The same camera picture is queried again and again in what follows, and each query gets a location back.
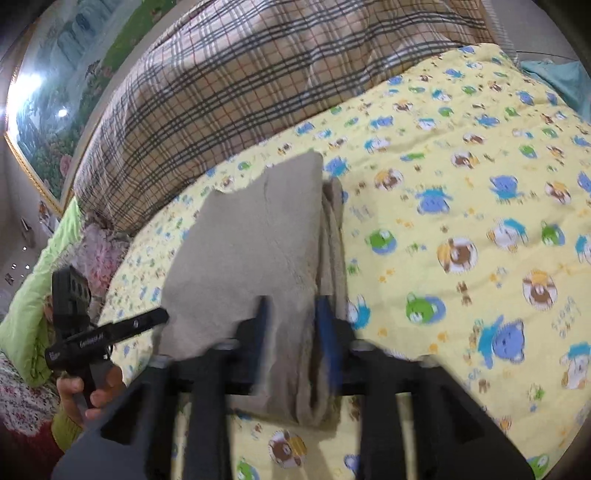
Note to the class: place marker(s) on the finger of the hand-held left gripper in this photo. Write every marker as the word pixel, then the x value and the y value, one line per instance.
pixel 138 323

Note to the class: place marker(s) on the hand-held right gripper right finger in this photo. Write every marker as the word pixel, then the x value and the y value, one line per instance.
pixel 325 332

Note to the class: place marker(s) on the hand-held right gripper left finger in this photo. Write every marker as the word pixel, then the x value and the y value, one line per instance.
pixel 261 325

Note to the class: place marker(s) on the beige knitted sweater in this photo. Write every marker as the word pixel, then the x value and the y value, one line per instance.
pixel 258 240

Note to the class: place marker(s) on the person's left hand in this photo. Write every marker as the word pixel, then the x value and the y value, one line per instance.
pixel 108 381

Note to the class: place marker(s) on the light green cloth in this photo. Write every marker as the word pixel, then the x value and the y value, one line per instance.
pixel 41 295

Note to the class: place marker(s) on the floral pink cloth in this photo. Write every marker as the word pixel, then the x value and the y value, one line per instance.
pixel 99 258

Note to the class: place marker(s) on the small-flowered bed sheet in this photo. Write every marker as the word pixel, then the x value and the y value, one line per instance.
pixel 23 397

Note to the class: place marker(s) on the yellow cartoon bear blanket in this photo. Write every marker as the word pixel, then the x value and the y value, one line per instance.
pixel 461 207

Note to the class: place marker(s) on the gold framed flower painting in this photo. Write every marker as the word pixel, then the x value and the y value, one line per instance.
pixel 69 92

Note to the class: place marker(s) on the plaid pillow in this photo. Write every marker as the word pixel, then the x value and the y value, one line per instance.
pixel 221 92

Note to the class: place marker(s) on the teal cloth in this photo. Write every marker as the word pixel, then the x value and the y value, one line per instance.
pixel 561 83

